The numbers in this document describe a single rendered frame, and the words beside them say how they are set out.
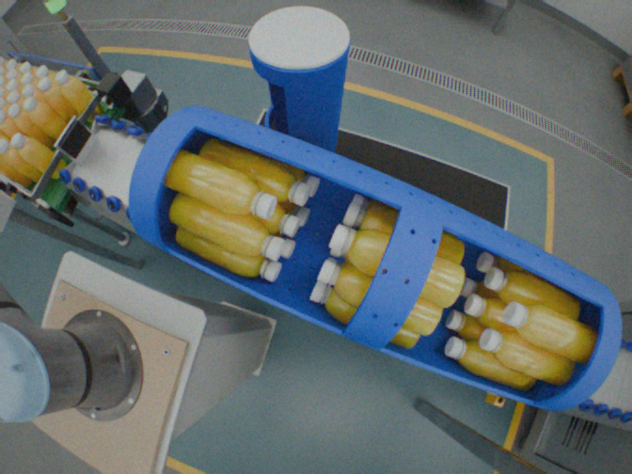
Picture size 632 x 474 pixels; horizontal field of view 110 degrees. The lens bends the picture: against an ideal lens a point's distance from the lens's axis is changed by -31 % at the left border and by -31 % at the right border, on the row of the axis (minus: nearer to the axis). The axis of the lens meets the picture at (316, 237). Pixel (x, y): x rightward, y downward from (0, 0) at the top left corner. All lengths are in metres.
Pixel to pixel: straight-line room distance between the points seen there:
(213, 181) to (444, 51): 2.40
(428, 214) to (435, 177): 1.32
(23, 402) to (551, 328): 0.72
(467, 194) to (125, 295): 1.65
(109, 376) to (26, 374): 0.16
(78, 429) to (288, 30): 1.03
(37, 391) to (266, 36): 0.90
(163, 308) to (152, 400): 0.15
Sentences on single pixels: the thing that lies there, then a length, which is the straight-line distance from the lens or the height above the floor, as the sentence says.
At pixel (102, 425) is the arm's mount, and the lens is 0.62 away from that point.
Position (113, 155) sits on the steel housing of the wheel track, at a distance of 1.00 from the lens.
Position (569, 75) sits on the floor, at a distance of 3.49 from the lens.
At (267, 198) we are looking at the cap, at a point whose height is 1.18.
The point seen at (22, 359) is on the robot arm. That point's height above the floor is 1.37.
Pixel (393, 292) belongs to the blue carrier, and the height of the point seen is 1.22.
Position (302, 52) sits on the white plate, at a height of 1.04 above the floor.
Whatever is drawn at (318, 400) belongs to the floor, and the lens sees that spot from 1.68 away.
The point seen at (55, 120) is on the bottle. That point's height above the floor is 1.00.
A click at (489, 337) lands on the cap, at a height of 1.12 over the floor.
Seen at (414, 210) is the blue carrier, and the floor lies 1.22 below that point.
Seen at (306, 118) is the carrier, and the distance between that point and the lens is 1.01.
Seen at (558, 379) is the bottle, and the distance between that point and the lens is 0.70.
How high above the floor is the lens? 1.63
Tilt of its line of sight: 75 degrees down
